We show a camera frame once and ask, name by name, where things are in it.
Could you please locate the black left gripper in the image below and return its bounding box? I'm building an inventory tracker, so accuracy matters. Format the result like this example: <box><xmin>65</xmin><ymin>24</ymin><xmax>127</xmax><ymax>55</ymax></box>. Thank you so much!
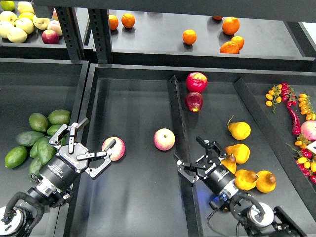
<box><xmin>39</xmin><ymin>118</ymin><xmax>116</xmax><ymax>195</ymax></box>

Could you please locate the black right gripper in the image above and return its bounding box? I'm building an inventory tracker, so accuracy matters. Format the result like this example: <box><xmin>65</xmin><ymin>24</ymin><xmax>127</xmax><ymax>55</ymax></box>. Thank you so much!
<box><xmin>173</xmin><ymin>136</ymin><xmax>238</xmax><ymax>198</ymax></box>

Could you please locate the yellow pear stem up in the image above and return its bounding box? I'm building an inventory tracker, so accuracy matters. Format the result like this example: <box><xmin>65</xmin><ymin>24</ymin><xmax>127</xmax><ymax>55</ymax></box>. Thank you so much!
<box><xmin>221</xmin><ymin>154</ymin><xmax>237</xmax><ymax>174</ymax></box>

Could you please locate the dark green avocado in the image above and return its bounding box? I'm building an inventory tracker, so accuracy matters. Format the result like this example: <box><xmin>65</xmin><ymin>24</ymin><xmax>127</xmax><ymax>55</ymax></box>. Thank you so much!
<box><xmin>37</xmin><ymin>140</ymin><xmax>56</xmax><ymax>165</ymax></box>

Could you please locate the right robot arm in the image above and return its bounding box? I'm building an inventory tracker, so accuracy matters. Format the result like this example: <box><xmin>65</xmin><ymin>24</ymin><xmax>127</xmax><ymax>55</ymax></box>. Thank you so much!
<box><xmin>174</xmin><ymin>137</ymin><xmax>306</xmax><ymax>237</ymax></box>

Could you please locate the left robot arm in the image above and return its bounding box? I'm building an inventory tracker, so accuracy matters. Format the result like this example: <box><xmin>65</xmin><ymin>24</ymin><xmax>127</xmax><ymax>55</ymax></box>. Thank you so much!
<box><xmin>0</xmin><ymin>118</ymin><xmax>116</xmax><ymax>237</ymax></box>

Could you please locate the green avocado second row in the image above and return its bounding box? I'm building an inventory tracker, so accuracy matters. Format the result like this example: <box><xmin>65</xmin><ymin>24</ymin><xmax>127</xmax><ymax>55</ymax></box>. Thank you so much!
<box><xmin>47</xmin><ymin>124</ymin><xmax>64</xmax><ymax>136</ymax></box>

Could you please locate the green avocado top right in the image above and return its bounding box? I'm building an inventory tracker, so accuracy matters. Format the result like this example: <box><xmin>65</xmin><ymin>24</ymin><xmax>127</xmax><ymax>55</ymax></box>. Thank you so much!
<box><xmin>48</xmin><ymin>109</ymin><xmax>71</xmax><ymax>125</ymax></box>

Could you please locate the green avocado centre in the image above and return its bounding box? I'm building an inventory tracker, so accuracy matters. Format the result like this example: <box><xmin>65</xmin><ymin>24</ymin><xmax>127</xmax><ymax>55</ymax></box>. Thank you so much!
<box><xmin>30</xmin><ymin>139</ymin><xmax>42</xmax><ymax>158</ymax></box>

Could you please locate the yellow pear middle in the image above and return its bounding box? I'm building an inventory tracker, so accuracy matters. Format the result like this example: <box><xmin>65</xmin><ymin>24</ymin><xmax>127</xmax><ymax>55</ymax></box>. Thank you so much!
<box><xmin>225</xmin><ymin>143</ymin><xmax>250</xmax><ymax>164</ymax></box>

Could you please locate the green avocado bottom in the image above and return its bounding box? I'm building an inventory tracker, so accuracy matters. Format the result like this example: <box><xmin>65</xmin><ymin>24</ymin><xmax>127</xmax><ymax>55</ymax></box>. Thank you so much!
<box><xmin>28</xmin><ymin>157</ymin><xmax>42</xmax><ymax>181</ymax></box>

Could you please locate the green avocado top left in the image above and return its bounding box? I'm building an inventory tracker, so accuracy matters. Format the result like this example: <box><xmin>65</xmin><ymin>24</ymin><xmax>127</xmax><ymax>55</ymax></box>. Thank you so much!
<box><xmin>29</xmin><ymin>113</ymin><xmax>49</xmax><ymax>132</ymax></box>

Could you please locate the yellow pear lower centre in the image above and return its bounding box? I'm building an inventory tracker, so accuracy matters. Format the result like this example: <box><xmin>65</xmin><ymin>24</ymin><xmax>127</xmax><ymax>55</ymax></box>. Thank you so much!
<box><xmin>235</xmin><ymin>169</ymin><xmax>259</xmax><ymax>191</ymax></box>

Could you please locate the dark avocado left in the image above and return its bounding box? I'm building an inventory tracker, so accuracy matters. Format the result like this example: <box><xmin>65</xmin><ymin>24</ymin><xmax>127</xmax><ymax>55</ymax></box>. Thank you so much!
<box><xmin>15</xmin><ymin>131</ymin><xmax>45</xmax><ymax>147</ymax></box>

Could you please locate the bright green avocado far left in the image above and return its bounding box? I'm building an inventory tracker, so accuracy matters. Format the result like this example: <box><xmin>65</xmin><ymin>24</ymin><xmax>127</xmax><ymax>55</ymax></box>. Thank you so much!
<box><xmin>5</xmin><ymin>146</ymin><xmax>28</xmax><ymax>168</ymax></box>

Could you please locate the yellow pear lower right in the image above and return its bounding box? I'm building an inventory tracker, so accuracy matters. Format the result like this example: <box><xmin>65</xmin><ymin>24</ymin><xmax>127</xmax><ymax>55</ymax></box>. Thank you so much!
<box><xmin>256</xmin><ymin>170</ymin><xmax>277</xmax><ymax>193</ymax></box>

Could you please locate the pink apple centre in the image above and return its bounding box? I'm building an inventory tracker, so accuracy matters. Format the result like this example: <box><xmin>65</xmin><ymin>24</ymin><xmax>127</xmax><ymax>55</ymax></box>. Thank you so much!
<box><xmin>154</xmin><ymin>128</ymin><xmax>175</xmax><ymax>151</ymax></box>

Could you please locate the pink apple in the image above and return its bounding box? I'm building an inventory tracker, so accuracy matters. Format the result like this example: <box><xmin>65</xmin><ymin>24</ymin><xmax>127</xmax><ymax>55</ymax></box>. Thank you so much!
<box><xmin>154</xmin><ymin>128</ymin><xmax>175</xmax><ymax>151</ymax></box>
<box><xmin>101</xmin><ymin>137</ymin><xmax>125</xmax><ymax>161</ymax></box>

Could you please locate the pink apple left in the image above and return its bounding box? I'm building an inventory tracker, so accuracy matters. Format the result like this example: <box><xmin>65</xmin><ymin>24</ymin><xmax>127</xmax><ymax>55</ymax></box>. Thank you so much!
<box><xmin>101</xmin><ymin>137</ymin><xmax>125</xmax><ymax>161</ymax></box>

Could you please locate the dark red apple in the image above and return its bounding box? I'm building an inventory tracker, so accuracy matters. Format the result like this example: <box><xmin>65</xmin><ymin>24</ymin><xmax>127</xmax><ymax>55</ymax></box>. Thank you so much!
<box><xmin>185</xmin><ymin>92</ymin><xmax>203</xmax><ymax>112</ymax></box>

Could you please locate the black centre tray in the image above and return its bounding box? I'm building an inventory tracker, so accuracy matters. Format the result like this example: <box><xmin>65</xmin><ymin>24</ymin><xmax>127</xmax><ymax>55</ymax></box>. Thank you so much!
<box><xmin>63</xmin><ymin>65</ymin><xmax>316</xmax><ymax>237</ymax></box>

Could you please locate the black tray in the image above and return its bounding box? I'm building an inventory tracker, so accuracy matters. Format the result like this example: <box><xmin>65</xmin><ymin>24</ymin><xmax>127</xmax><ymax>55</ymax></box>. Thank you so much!
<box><xmin>0</xmin><ymin>58</ymin><xmax>89</xmax><ymax>237</ymax></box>
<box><xmin>63</xmin><ymin>65</ymin><xmax>316</xmax><ymax>237</ymax></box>

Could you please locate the bright red apple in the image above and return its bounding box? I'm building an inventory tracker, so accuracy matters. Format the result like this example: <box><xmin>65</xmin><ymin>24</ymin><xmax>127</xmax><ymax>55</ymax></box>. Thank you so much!
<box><xmin>186</xmin><ymin>72</ymin><xmax>208</xmax><ymax>93</ymax></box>

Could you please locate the black left tray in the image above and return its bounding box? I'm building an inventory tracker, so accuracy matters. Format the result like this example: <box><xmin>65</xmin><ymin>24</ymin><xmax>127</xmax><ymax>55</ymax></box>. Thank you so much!
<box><xmin>0</xmin><ymin>58</ymin><xmax>89</xmax><ymax>237</ymax></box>

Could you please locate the orange cherry tomato bunch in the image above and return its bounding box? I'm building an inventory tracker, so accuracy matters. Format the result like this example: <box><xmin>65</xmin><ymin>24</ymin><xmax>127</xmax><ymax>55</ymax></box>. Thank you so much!
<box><xmin>265</xmin><ymin>84</ymin><xmax>282</xmax><ymax>113</ymax></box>

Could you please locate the red chili pepper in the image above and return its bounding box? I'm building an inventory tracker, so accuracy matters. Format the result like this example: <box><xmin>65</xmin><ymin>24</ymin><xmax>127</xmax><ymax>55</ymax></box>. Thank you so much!
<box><xmin>286</xmin><ymin>101</ymin><xmax>301</xmax><ymax>135</ymax></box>

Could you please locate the red cherry tomato bunch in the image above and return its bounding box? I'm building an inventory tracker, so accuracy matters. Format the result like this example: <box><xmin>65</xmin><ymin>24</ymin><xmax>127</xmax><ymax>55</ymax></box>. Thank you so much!
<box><xmin>281</xmin><ymin>83</ymin><xmax>297</xmax><ymax>107</ymax></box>

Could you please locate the mixed cherry tomatoes lower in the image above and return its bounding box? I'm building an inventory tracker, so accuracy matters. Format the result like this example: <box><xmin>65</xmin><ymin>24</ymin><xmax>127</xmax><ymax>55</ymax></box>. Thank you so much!
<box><xmin>287</xmin><ymin>134</ymin><xmax>316</xmax><ymax>184</ymax></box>

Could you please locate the orange front right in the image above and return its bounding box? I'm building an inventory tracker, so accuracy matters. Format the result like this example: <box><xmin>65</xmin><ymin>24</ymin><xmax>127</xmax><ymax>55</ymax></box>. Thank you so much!
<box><xmin>220</xmin><ymin>41</ymin><xmax>239</xmax><ymax>54</ymax></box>

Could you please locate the pink peach right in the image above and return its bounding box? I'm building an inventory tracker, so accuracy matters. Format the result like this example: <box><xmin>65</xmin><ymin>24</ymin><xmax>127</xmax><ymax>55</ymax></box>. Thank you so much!
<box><xmin>301</xmin><ymin>120</ymin><xmax>316</xmax><ymax>141</ymax></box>

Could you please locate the red apple on shelf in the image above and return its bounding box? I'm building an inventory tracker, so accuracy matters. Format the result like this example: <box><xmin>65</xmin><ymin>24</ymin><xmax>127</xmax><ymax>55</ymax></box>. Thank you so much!
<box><xmin>41</xmin><ymin>29</ymin><xmax>60</xmax><ymax>44</ymax></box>

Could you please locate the white label card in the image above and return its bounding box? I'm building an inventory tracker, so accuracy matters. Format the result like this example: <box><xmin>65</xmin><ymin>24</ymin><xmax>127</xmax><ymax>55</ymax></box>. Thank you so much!
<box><xmin>306</xmin><ymin>141</ymin><xmax>316</xmax><ymax>154</ymax></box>

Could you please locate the orange tomato bunch right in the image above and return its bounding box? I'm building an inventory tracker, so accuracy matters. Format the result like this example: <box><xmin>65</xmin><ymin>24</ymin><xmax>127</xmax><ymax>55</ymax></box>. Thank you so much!
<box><xmin>298</xmin><ymin>93</ymin><xmax>316</xmax><ymax>121</ymax></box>

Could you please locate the orange small right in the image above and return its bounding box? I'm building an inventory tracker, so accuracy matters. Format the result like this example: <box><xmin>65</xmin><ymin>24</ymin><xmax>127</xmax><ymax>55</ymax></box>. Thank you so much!
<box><xmin>231</xmin><ymin>36</ymin><xmax>245</xmax><ymax>50</ymax></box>

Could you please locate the pale peach on shelf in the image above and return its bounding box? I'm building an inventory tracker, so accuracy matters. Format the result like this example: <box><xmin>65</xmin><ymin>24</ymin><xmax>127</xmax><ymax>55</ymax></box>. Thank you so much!
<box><xmin>47</xmin><ymin>20</ymin><xmax>63</xmax><ymax>37</ymax></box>

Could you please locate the pale yellow apple front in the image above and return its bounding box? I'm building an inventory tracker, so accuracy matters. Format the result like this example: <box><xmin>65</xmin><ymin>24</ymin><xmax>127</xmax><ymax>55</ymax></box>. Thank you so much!
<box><xmin>7</xmin><ymin>27</ymin><xmax>28</xmax><ymax>43</ymax></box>

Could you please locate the black shelf post right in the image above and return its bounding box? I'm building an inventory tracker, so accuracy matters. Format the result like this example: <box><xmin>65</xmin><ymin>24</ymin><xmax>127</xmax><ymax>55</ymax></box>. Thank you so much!
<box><xmin>88</xmin><ymin>8</ymin><xmax>113</xmax><ymax>64</ymax></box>

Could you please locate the black shelf post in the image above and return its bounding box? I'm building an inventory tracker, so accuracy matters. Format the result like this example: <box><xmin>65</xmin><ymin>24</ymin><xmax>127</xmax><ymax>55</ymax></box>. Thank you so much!
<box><xmin>55</xmin><ymin>6</ymin><xmax>85</xmax><ymax>60</ymax></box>
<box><xmin>88</xmin><ymin>8</ymin><xmax>113</xmax><ymax>64</ymax></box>

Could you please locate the black shelf post left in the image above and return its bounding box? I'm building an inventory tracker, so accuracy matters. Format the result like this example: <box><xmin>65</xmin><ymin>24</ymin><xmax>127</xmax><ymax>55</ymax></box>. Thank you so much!
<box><xmin>55</xmin><ymin>6</ymin><xmax>85</xmax><ymax>60</ymax></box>

